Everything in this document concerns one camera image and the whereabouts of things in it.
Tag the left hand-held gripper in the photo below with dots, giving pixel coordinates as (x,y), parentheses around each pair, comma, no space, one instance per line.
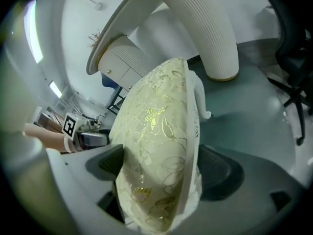
(72,126)

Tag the blue padded chair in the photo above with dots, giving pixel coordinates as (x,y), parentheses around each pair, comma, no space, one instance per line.
(107,82)

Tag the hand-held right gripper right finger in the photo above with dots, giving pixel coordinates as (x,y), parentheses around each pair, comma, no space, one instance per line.
(220,175)

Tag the long ceiling light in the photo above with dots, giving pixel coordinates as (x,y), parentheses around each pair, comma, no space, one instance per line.
(34,33)

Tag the white wall switch box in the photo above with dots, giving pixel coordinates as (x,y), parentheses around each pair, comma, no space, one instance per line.
(99,6)

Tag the dried plant in pot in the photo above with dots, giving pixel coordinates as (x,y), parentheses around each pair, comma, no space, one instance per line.
(94,39)

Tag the cream upholstered stool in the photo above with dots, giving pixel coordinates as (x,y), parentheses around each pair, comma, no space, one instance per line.
(151,143)

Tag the white curved desk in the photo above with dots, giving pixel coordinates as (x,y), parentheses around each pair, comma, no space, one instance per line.
(207,33)

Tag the tall black office chair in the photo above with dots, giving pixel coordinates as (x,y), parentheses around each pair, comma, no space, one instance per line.
(293,57)

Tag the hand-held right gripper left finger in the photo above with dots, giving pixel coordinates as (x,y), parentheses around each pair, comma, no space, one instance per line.
(105,163)

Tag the person's left forearm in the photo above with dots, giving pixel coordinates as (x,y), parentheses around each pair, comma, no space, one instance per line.
(41,136)

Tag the small ceiling light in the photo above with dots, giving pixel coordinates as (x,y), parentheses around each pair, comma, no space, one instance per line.
(55,89)

